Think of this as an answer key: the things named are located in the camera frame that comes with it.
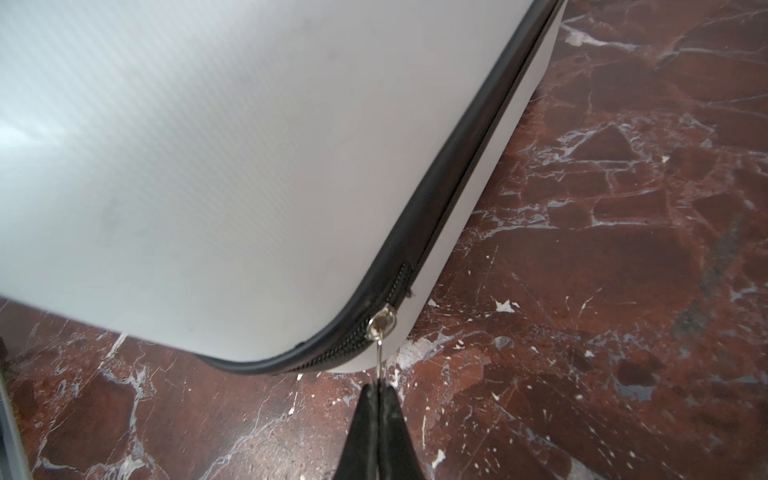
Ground aluminium cage frame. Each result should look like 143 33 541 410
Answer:
0 377 32 480

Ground white hard-shell suitcase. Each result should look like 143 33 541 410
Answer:
1 1 565 374

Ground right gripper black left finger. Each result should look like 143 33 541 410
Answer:
333 383 379 480

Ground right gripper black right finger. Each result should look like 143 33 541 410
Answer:
377 382 425 480

